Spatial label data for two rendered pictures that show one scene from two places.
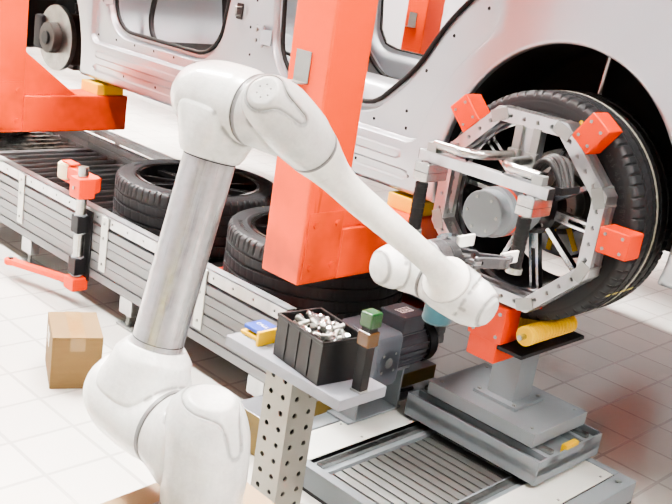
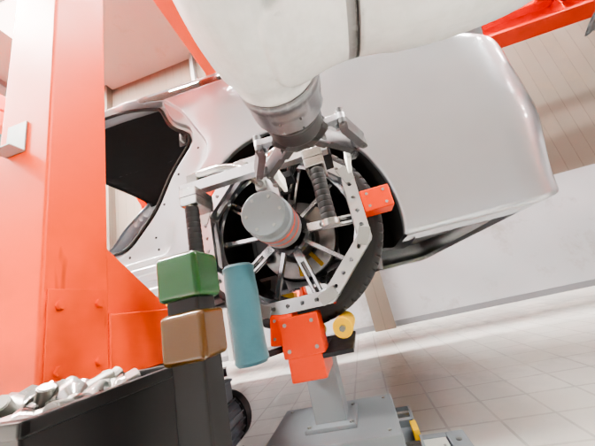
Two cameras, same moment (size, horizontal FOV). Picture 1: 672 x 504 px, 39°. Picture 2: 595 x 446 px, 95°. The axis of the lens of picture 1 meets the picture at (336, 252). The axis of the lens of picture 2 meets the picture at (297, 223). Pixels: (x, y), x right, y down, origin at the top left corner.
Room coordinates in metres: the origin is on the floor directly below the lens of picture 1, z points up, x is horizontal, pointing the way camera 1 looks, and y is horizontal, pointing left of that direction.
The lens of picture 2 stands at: (1.87, -0.06, 0.59)
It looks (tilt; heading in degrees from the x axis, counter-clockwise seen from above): 17 degrees up; 327
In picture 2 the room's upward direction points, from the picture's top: 13 degrees counter-clockwise
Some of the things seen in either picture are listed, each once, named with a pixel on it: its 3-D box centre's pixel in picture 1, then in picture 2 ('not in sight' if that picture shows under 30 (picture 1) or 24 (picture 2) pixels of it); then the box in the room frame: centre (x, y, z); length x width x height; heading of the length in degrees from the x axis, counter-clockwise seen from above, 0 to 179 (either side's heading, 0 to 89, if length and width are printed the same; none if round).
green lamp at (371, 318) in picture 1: (371, 318); (189, 277); (2.14, -0.11, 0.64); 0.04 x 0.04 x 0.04; 48
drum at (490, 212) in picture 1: (503, 210); (274, 221); (2.58, -0.44, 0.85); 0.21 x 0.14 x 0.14; 138
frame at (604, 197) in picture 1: (518, 208); (281, 226); (2.63, -0.49, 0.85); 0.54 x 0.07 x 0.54; 48
